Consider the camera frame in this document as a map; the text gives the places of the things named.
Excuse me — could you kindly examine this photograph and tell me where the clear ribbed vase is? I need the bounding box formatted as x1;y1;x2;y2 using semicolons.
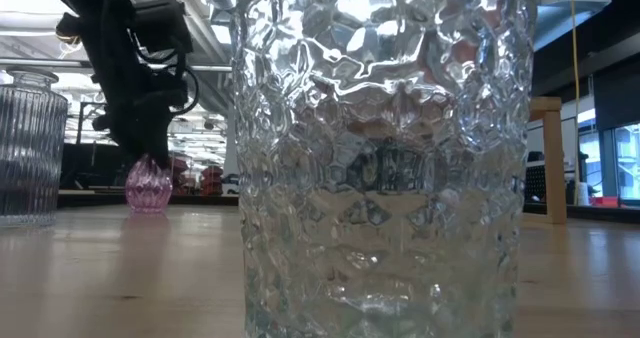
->
0;66;70;229

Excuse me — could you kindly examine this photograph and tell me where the clear dimpled vase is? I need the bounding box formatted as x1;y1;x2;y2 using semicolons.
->
230;0;539;338

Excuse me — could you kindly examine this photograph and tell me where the black yellow-rimmed ceiling fixture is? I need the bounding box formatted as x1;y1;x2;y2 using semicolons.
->
55;16;84;47

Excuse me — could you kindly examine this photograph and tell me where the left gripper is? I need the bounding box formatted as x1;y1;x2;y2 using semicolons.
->
54;12;201;172

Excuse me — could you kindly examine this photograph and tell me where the black perforated cart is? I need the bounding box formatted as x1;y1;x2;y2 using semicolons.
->
524;150;576;204

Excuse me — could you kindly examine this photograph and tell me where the red tool chest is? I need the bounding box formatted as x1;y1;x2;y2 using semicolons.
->
199;165;225;197

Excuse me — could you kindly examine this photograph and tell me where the wooden slatted shelf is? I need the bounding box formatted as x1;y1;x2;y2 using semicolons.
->
529;96;569;225

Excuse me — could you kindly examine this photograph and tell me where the small pink bulb vase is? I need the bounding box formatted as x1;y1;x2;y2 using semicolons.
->
124;153;174;215

